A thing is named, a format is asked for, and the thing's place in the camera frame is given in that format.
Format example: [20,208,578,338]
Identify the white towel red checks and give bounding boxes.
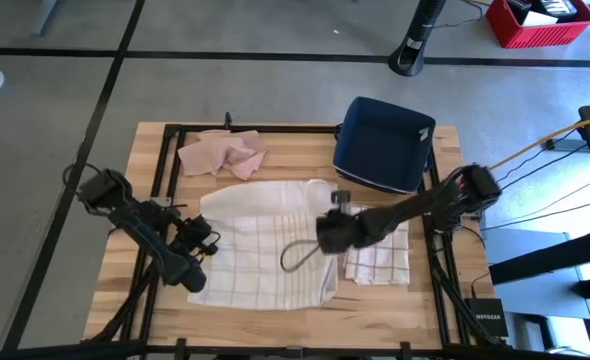
[343,205,411,286]

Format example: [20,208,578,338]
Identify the white towel grey checks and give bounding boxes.
[187,178,340,311]

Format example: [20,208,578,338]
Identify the plain pink towel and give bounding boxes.
[177,128,269,181]

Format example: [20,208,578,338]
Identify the navy fabric basket white stripe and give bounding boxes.
[332,96,437,195]

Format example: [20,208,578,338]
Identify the grey power strip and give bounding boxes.
[546,138,589,153]

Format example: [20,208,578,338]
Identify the red plastic crate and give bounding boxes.
[485,0,590,50]

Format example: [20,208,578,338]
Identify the white box in crate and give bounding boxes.
[521,10,560,27]

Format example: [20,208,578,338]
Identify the right wrist camera cable loop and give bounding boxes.
[279,238,326,274]

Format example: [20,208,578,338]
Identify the black metal table frame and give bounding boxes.
[82,112,506,360]

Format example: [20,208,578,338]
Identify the black Netgear network switch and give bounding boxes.
[463,297,509,339]

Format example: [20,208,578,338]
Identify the yellow cable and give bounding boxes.
[489,112,590,172]

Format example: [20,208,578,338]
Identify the grey metal post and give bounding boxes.
[29,0,59,37]

